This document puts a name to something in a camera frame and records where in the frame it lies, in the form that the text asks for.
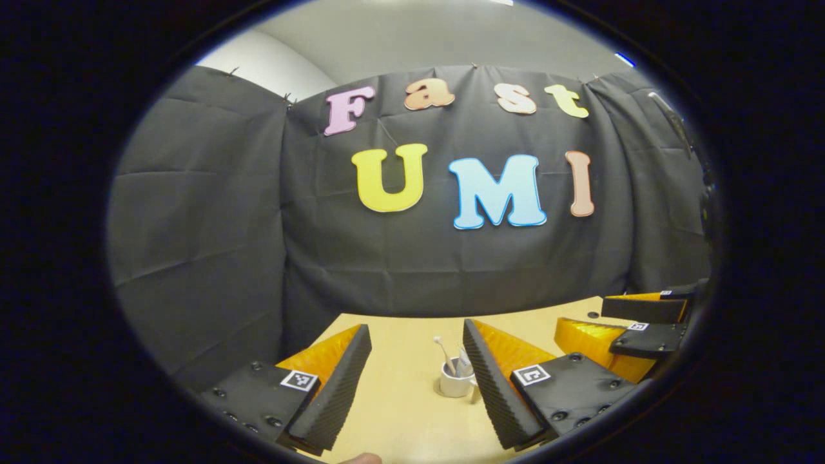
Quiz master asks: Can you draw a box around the light wooden desktop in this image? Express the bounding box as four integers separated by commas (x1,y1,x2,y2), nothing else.
300,295,652,464

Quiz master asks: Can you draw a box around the white cup with wooden handle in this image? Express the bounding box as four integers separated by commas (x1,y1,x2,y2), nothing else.
439,356,482,405

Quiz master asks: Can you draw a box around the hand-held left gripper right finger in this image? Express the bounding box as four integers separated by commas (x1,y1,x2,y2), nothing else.
462,318,640,451

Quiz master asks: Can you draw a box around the black backdrop cloth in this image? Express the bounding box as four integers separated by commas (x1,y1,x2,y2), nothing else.
106,63,713,394

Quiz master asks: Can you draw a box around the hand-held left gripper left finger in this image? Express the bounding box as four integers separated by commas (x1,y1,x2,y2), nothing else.
199,323,373,456

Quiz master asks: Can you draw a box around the wooden toothbrush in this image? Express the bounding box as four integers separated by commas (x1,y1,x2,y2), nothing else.
432,335,458,376

